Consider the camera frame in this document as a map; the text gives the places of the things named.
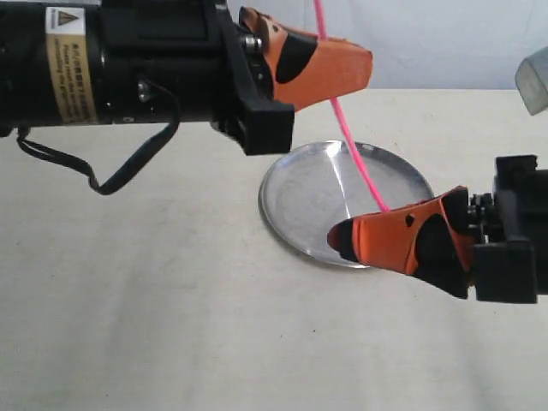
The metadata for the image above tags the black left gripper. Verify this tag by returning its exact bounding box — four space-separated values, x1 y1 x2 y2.
96 1 372 156

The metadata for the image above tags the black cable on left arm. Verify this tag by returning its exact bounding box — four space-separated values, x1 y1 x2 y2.
15 80 181 196

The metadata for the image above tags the pink plastic straw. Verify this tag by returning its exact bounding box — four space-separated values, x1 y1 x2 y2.
313 0 390 211

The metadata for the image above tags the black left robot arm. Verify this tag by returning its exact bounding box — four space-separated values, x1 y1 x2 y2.
1 1 373 155

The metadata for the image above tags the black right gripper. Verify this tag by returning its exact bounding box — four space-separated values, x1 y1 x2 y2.
327 154 547 304

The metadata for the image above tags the white backdrop cloth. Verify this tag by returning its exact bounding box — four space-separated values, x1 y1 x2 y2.
226 0 548 91

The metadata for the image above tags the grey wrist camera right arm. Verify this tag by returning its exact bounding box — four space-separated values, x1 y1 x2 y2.
515 47 548 116

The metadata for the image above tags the round stainless steel plate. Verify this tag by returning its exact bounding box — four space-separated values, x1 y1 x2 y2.
258 140 433 269

